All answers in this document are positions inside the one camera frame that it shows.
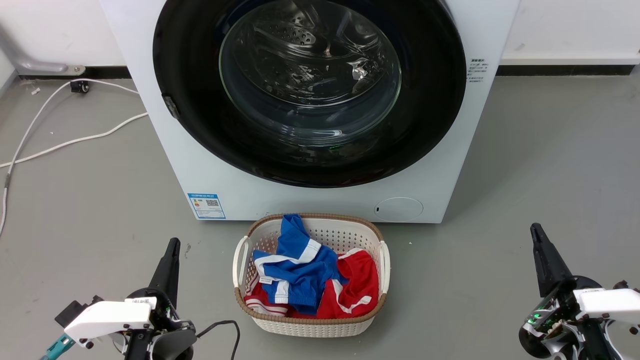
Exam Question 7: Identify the stainless steel washer drum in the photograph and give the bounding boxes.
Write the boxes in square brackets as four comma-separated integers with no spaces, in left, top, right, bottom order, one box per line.
[220,0,402,133]

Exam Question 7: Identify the teal cable connector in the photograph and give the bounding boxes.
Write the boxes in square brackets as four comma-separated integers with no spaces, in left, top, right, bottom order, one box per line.
[40,334,76,360]

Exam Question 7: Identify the black round washer door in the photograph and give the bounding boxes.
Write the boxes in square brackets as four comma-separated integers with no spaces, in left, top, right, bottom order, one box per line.
[152,0,467,189]

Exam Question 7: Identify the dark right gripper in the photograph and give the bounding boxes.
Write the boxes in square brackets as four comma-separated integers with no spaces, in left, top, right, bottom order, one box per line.
[518,223,626,360]

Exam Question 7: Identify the blue garment with white stripes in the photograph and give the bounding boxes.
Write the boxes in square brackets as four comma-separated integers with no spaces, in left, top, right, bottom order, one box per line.
[252,214,349,317]

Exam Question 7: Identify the grey metal frame leg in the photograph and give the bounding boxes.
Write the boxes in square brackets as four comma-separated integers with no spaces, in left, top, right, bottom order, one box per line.
[0,25,86,77]

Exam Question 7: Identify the blue energy label sticker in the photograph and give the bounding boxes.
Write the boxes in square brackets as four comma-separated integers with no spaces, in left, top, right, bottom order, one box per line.
[187,193,227,220]

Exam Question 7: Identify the white plastic laundry basket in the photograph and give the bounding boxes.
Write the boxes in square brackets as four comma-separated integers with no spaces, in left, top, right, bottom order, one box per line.
[232,213,391,338]

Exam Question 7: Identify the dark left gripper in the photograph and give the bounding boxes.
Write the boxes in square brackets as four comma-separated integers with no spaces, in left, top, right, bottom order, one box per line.
[125,237,197,360]

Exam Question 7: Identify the white power cable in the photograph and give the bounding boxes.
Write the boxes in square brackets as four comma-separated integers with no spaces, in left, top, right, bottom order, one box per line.
[0,112,149,169]
[0,79,140,237]

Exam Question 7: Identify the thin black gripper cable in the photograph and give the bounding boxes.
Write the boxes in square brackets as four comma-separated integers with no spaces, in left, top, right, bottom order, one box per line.
[196,320,241,360]

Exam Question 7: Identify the red garment with white stripes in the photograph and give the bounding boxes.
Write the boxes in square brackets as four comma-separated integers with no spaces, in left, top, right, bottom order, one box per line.
[243,247,381,320]

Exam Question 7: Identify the round white filter cover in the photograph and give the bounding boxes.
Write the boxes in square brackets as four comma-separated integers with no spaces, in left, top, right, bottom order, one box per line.
[374,197,424,222]

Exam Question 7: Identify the small printed text label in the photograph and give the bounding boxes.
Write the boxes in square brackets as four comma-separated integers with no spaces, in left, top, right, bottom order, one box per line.
[466,57,487,83]

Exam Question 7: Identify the white front-load washing machine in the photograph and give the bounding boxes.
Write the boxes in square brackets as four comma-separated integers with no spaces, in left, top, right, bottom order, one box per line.
[98,0,521,224]

